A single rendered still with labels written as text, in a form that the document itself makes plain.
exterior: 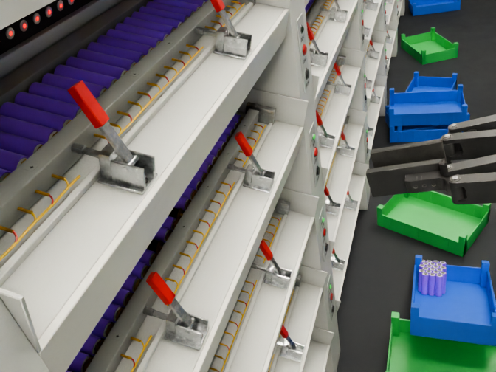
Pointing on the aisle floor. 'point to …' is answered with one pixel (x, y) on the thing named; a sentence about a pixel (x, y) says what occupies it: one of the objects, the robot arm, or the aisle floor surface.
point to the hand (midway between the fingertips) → (405, 168)
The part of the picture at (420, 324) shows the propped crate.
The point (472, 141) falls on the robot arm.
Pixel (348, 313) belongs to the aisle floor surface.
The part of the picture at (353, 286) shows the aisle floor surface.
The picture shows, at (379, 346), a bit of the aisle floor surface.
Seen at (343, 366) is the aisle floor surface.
